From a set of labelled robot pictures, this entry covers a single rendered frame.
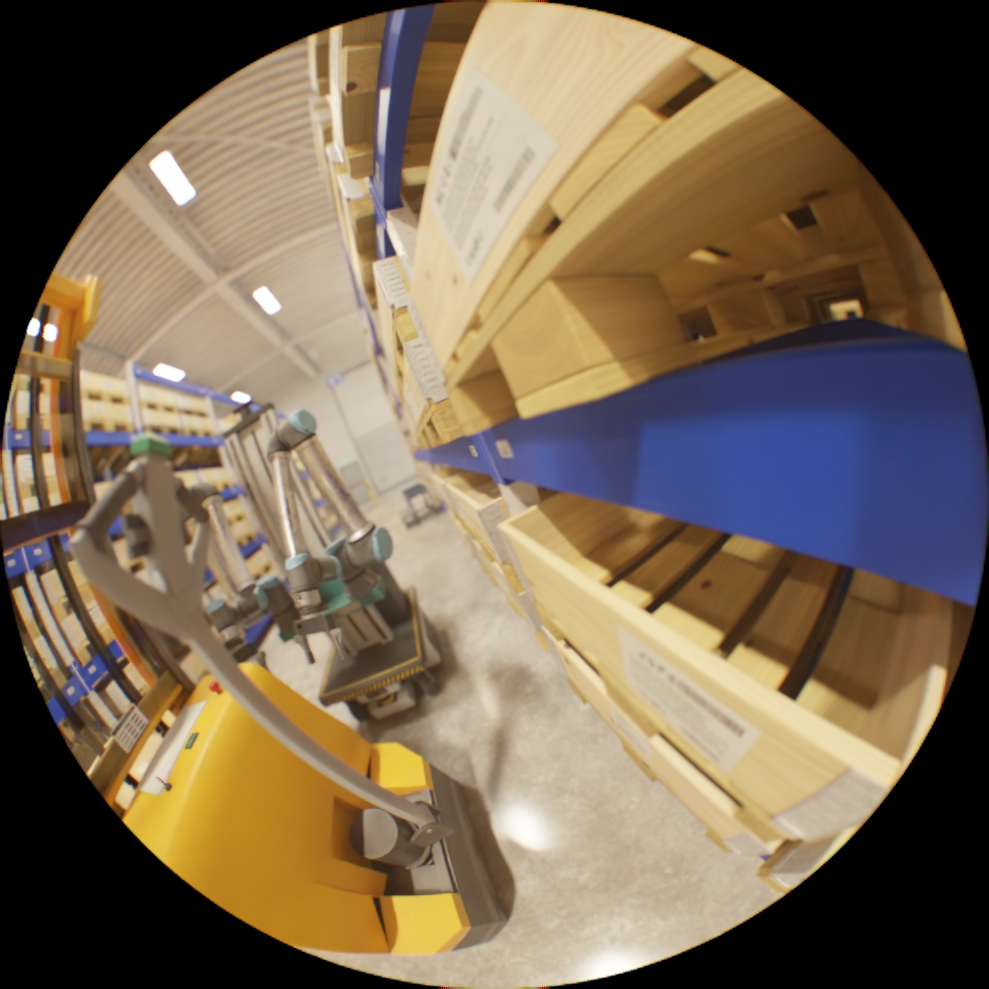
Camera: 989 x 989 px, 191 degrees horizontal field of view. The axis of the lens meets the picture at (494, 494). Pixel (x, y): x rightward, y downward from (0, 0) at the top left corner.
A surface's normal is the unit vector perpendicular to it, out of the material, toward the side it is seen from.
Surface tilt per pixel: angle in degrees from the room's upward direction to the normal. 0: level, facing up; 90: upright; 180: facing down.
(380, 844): 0
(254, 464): 90
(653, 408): 90
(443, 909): 22
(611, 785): 0
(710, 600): 0
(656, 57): 90
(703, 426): 90
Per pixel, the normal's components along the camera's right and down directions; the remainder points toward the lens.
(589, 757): -0.39, -0.89
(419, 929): -0.03, -0.99
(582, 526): 0.29, 0.13
